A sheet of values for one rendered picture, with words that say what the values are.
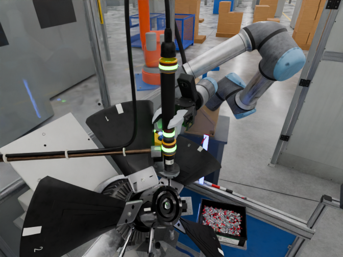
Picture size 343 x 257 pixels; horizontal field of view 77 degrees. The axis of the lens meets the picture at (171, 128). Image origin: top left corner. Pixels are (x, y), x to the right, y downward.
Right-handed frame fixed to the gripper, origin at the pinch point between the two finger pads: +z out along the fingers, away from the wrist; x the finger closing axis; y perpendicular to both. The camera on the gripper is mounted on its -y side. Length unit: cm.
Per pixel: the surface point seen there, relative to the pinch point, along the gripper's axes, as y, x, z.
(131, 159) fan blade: 16.3, 10.4, 2.6
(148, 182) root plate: 22.4, 3.7, 3.3
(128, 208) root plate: 22.3, 2.9, 14.2
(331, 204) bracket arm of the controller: 43, -55, -39
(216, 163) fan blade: 31.0, -10.1, -25.5
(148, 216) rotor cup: 25.1, -2.4, 12.0
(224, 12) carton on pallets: 48, 260, -884
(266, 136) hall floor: 144, -22, -238
